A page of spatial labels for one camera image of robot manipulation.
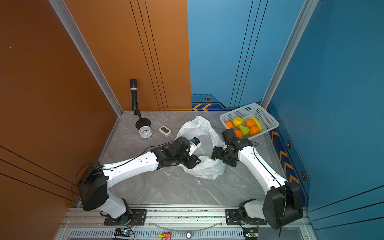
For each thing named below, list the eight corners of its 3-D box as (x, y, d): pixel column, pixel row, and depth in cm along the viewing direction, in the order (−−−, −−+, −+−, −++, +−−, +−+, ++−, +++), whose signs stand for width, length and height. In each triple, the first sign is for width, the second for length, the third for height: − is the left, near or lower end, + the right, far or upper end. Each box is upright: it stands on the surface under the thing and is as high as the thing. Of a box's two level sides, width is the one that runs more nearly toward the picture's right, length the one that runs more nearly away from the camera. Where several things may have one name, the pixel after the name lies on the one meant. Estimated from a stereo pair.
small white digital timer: (158, 131, 110) (157, 129, 108) (163, 127, 113) (162, 124, 110) (167, 137, 106) (166, 135, 104) (172, 133, 109) (172, 130, 107)
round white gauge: (139, 138, 106) (137, 135, 103) (142, 129, 111) (140, 125, 108) (151, 138, 106) (150, 135, 103) (153, 129, 111) (152, 125, 108)
